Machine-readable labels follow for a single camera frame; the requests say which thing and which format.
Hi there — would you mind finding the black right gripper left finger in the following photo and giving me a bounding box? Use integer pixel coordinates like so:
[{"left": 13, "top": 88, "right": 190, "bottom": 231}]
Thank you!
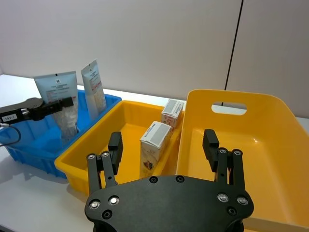
[{"left": 86, "top": 131, "right": 124, "bottom": 194}]

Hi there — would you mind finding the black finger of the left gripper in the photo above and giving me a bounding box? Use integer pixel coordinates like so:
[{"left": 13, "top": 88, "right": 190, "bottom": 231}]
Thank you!
[{"left": 29, "top": 96, "right": 74, "bottom": 122}]

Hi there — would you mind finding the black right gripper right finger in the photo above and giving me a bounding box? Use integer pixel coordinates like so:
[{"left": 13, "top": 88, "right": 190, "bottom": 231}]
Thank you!
[{"left": 202, "top": 129, "right": 247, "bottom": 192}]

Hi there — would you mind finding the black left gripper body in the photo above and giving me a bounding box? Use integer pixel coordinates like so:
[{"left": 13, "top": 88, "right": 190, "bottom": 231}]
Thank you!
[{"left": 0, "top": 97, "right": 44, "bottom": 127}]

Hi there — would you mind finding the wide pale blue tube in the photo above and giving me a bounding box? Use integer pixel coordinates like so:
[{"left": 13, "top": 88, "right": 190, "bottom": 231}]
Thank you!
[{"left": 33, "top": 71, "right": 81, "bottom": 146}]

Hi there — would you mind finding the yellow plastic bin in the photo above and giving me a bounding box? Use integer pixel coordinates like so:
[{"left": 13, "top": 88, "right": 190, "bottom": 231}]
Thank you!
[{"left": 55, "top": 100, "right": 185, "bottom": 195}]

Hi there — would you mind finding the tall white carton box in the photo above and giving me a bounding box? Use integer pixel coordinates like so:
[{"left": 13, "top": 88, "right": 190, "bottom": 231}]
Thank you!
[{"left": 139, "top": 120, "right": 175, "bottom": 180}]

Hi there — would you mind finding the blue plastic bin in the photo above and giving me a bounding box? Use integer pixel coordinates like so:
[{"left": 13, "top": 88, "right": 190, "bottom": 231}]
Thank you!
[{"left": 0, "top": 89, "right": 123, "bottom": 180}]

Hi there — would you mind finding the narrow white tube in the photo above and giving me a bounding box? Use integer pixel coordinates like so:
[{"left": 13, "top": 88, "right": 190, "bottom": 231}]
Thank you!
[{"left": 81, "top": 58, "right": 107, "bottom": 122}]

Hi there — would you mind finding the small white carton box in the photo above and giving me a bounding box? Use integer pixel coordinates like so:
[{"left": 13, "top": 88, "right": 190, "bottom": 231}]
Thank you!
[{"left": 160, "top": 98, "right": 185, "bottom": 129}]

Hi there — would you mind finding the thin dark gripper cable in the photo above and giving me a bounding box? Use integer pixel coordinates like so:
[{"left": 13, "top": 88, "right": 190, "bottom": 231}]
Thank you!
[{"left": 0, "top": 123, "right": 22, "bottom": 147}]

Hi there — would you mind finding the yellow basket with handle hole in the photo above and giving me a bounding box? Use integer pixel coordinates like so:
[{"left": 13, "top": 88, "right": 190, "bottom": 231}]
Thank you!
[{"left": 176, "top": 89, "right": 309, "bottom": 232}]

